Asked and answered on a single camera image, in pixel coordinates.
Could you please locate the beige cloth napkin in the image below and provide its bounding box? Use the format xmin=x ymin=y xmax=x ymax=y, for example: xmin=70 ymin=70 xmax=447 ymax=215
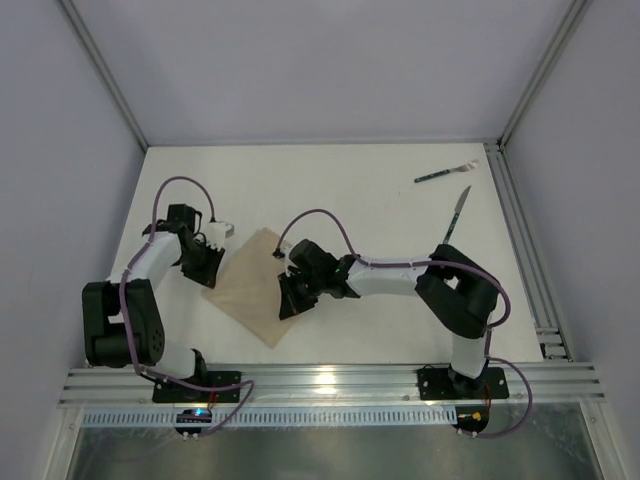
xmin=202 ymin=228 xmax=291 ymax=349

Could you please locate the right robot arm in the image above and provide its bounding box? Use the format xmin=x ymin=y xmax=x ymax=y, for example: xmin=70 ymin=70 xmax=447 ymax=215
xmin=273 ymin=239 xmax=505 ymax=398

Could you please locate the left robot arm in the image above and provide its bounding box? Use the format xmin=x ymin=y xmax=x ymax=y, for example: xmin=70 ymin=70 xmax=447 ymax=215
xmin=81 ymin=204 xmax=225 ymax=386

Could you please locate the left controller board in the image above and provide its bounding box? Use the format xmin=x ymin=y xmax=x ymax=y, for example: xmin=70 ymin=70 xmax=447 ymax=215
xmin=173 ymin=407 xmax=212 ymax=437

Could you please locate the controller board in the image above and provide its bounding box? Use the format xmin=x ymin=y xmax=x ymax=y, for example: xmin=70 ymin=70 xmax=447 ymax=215
xmin=453 ymin=406 xmax=490 ymax=436
xmin=173 ymin=407 xmax=212 ymax=437

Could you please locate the right controller board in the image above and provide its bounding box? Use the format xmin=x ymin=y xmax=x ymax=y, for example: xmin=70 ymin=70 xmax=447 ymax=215
xmin=453 ymin=406 xmax=490 ymax=436

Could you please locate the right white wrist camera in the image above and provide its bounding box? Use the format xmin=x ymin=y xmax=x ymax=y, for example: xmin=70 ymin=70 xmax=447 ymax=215
xmin=272 ymin=241 xmax=292 ymax=272

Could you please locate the slotted grey cable duct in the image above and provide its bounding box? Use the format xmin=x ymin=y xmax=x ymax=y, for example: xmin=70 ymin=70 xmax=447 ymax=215
xmin=81 ymin=404 xmax=455 ymax=428

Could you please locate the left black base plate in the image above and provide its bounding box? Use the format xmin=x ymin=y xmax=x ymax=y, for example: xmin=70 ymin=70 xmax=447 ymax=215
xmin=152 ymin=370 xmax=242 ymax=404

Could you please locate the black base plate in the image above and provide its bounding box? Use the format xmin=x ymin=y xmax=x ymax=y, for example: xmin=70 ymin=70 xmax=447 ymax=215
xmin=416 ymin=364 xmax=510 ymax=401
xmin=152 ymin=370 xmax=242 ymax=404

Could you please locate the aluminium front rail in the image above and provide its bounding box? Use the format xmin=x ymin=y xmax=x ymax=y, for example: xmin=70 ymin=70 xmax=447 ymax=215
xmin=58 ymin=362 xmax=606 ymax=408

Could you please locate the aluminium rail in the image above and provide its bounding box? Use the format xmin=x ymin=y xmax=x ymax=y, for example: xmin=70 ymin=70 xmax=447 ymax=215
xmin=484 ymin=141 xmax=573 ymax=362
xmin=58 ymin=362 xmax=606 ymax=408

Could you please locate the green handled knife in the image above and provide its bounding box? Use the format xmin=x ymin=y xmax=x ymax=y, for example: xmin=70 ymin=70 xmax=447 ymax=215
xmin=442 ymin=185 xmax=472 ymax=244

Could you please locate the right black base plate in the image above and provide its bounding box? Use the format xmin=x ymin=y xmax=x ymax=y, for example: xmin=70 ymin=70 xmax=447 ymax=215
xmin=416 ymin=364 xmax=510 ymax=401

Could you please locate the green handled fork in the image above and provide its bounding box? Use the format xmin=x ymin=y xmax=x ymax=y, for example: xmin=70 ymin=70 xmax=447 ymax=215
xmin=413 ymin=159 xmax=479 ymax=184

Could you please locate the aluminium right side rail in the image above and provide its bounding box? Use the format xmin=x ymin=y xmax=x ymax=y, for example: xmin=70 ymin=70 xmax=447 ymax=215
xmin=484 ymin=141 xmax=573 ymax=362

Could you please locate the left aluminium frame post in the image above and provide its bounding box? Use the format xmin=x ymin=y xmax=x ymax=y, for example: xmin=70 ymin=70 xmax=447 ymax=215
xmin=54 ymin=0 xmax=150 ymax=153

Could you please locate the aluminium frame post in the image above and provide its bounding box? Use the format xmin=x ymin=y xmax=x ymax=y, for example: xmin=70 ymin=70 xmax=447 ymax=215
xmin=497 ymin=0 xmax=592 ymax=150
xmin=54 ymin=0 xmax=150 ymax=153

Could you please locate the right aluminium frame post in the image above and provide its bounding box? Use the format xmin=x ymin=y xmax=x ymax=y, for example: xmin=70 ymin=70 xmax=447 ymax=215
xmin=497 ymin=0 xmax=592 ymax=150

